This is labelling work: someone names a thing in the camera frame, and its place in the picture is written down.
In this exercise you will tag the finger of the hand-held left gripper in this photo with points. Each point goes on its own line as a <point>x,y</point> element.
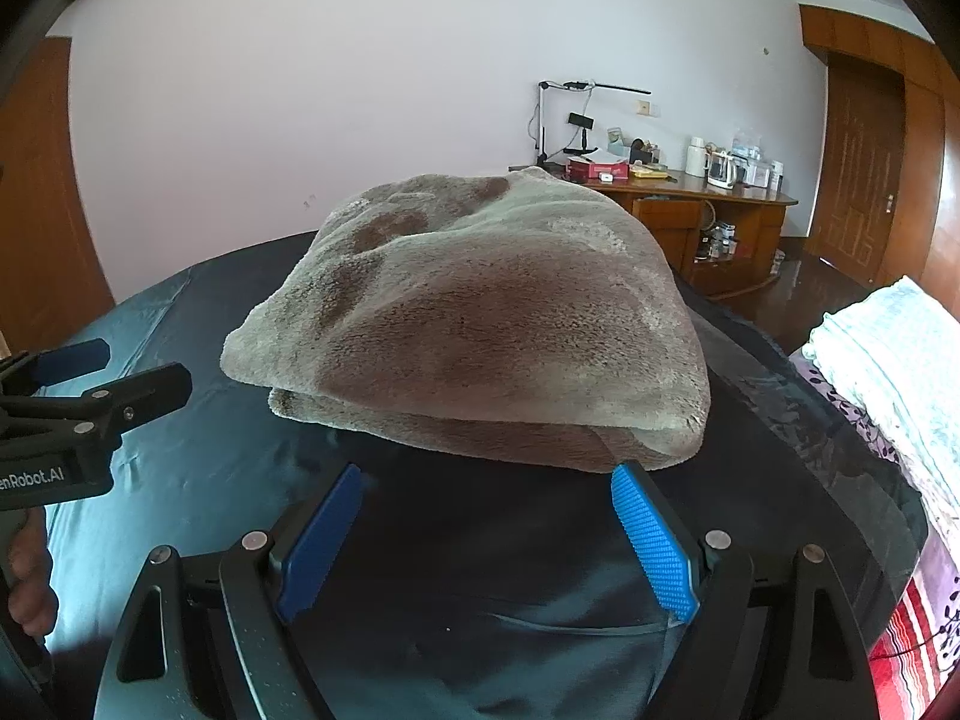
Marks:
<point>146,390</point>
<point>71,360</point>

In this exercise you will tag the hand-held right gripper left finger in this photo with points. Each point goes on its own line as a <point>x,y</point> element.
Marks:
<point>322,540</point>

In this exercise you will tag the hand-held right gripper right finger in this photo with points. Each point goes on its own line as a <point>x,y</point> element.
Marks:
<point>652,540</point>

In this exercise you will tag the brown fleece garment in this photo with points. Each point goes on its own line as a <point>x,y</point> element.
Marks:
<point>480,330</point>

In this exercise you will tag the person's left hand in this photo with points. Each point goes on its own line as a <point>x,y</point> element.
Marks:
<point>31,577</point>

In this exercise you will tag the brown wooden panel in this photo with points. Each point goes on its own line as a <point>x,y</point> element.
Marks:
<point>45,202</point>

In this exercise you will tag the white folded blanket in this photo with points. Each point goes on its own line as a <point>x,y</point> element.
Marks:
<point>892,367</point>

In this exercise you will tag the row of small bottles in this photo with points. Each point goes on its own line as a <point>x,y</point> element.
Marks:
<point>720,240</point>

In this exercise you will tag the wooden desk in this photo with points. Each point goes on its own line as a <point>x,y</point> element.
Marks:
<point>750,217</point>

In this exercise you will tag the yellow box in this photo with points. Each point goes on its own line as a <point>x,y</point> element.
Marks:
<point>646,172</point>

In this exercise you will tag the white electric kettle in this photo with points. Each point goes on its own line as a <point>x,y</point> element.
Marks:
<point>721,171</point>

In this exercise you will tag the red box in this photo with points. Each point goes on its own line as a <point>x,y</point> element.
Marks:
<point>592,169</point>

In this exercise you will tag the white thermos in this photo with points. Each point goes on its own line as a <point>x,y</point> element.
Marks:
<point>697,159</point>

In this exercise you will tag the clear plastic container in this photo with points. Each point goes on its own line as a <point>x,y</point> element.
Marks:
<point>754,157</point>

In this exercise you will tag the pale green cup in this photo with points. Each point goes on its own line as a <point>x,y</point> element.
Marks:
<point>614,137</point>

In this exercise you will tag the wooden door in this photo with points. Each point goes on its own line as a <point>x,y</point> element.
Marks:
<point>855,180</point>

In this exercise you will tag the phone on stand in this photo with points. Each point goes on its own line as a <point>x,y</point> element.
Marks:
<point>581,121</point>

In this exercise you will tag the black desk lamp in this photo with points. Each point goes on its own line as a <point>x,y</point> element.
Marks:
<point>540,120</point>

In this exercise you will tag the white wall socket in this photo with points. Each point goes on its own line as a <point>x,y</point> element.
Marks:
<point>647,109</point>

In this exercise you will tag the wooden door frame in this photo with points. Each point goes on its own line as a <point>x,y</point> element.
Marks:
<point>930,165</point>

